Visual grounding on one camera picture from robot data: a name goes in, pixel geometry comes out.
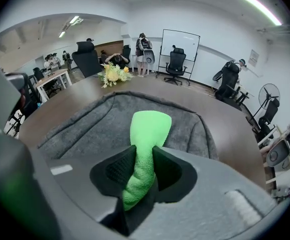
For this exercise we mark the yellow flower bouquet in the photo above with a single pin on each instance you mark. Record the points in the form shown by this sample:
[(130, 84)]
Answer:
[(112, 75)]

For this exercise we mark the black standing fan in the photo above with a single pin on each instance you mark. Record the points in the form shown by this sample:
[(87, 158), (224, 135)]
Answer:
[(268, 94)]

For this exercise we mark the whiteboard on wheeled stand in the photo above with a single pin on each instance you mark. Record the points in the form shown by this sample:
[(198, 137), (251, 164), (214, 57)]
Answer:
[(182, 44)]

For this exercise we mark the grey backpack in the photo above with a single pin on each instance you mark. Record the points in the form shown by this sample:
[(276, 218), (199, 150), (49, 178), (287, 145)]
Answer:
[(97, 126)]

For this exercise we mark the round white table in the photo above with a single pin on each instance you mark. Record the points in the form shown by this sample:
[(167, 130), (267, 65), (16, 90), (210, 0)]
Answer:
[(246, 92)]

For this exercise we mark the wall poster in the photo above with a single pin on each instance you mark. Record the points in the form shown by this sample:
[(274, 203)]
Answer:
[(254, 58)]

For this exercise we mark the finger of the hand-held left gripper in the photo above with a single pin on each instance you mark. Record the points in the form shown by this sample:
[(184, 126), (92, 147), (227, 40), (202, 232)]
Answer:
[(17, 82)]

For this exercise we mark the black office chair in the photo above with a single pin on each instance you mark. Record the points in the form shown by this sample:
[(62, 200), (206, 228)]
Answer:
[(176, 61), (228, 84), (85, 59), (270, 116), (126, 50)]

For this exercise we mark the ceiling tube light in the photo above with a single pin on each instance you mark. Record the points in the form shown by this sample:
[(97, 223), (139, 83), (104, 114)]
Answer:
[(260, 7), (74, 19), (62, 34)]

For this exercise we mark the green cloth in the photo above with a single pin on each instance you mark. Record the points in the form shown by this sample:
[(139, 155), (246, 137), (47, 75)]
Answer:
[(149, 129)]

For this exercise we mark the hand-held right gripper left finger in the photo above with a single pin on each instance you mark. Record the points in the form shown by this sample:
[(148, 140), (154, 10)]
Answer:
[(79, 179)]

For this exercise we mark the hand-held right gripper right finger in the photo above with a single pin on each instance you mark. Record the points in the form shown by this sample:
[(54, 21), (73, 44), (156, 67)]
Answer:
[(210, 196)]

